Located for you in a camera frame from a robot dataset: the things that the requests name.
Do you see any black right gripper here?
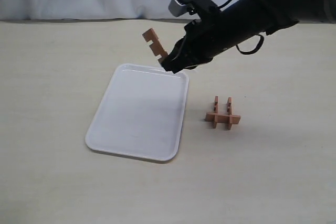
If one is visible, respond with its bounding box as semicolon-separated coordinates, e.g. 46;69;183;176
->
160;8;236;73

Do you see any notched wooden piece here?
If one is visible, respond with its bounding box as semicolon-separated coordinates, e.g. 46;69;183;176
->
213;95;218;129
142;28;168;64
226;97;233;130
205;112;240;124

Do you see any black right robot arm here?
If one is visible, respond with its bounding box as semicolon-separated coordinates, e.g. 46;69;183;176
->
160;0;335;73

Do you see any white plastic tray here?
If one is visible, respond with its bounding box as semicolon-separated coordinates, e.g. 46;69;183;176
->
85;63;189;163

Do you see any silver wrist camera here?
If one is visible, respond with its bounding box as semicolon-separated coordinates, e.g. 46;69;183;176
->
168;0;191;17

